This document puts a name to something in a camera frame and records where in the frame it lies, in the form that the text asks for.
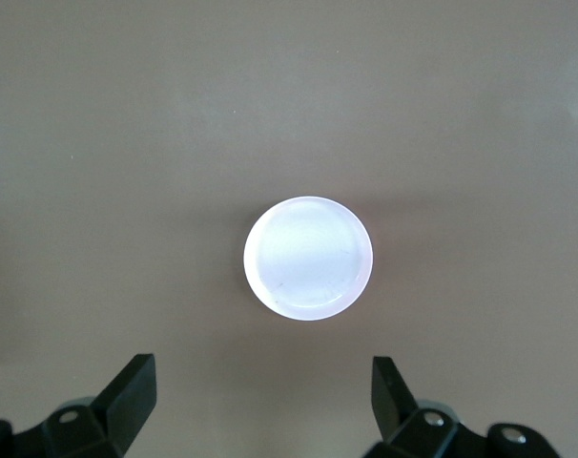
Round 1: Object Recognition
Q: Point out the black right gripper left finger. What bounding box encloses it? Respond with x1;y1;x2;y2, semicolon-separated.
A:
0;352;157;458

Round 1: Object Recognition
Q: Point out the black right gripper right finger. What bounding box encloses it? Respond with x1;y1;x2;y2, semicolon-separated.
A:
369;356;565;458

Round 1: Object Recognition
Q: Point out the pink round plate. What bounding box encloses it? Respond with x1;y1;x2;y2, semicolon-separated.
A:
242;195;375;322

